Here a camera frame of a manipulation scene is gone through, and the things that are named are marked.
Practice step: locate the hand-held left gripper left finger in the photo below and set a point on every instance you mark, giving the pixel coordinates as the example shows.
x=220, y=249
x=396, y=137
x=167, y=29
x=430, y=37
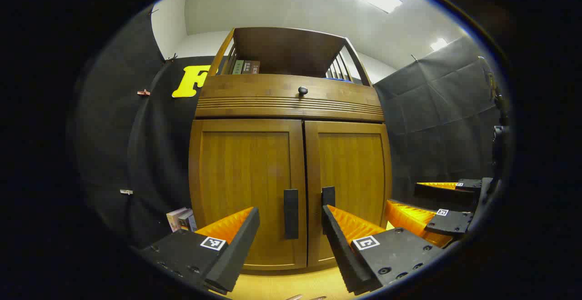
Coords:
x=236, y=250

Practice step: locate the wooden double-door shoe cabinet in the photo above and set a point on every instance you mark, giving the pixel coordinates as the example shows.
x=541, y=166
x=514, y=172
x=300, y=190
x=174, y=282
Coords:
x=291, y=47

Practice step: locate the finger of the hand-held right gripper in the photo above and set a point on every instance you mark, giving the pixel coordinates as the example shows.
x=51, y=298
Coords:
x=450, y=222
x=445, y=195

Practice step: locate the small ceiling light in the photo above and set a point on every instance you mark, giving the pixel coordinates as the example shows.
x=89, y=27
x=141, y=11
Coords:
x=439, y=44

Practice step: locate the wooden cabinet drawer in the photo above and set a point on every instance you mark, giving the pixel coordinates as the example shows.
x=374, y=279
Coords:
x=254, y=86

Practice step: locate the blue-grey book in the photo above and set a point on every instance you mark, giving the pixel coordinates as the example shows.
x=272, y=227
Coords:
x=193, y=223

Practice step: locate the dark book with orange label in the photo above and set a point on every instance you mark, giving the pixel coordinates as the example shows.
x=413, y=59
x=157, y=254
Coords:
x=185, y=222

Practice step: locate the wooden shoe cabinet door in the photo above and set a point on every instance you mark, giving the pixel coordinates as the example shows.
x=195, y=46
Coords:
x=354, y=168
x=245, y=177

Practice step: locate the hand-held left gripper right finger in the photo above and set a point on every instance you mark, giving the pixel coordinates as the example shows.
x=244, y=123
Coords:
x=343, y=254

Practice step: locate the dark round drawer knob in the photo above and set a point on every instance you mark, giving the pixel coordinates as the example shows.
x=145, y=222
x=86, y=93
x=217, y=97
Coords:
x=303, y=91

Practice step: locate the brown book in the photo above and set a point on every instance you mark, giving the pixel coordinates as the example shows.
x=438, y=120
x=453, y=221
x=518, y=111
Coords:
x=247, y=67
x=255, y=67

